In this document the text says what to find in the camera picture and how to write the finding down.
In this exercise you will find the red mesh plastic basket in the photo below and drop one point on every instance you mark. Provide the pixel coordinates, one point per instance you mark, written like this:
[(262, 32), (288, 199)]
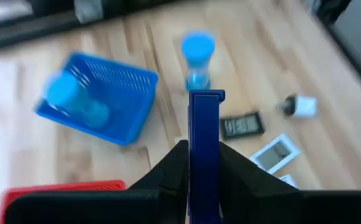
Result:
[(59, 185)]

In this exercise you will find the black digital clock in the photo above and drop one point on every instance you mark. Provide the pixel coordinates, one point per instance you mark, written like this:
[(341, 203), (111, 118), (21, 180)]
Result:
[(242, 126)]

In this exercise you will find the white charger cube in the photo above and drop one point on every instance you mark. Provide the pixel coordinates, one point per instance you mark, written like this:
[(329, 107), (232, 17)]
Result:
[(305, 106)]

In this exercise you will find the blue mesh plastic basket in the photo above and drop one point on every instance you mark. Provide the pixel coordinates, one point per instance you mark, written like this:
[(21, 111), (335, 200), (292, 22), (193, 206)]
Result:
[(121, 102)]

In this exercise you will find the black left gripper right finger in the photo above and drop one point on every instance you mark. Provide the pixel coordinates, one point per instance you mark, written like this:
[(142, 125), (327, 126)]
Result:
[(277, 208)]

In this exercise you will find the dark blue mini stapler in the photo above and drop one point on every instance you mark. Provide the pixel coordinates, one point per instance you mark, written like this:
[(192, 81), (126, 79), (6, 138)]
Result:
[(203, 140)]

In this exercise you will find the white digital clock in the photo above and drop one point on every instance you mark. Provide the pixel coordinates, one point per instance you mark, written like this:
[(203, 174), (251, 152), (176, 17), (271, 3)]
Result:
[(275, 154), (287, 181)]

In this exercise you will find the blue capped hourglass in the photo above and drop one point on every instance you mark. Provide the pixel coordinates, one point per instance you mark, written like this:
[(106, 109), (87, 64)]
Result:
[(63, 90), (197, 46)]

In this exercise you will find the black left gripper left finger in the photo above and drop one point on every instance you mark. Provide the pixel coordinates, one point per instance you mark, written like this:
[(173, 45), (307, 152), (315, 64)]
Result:
[(121, 208)]

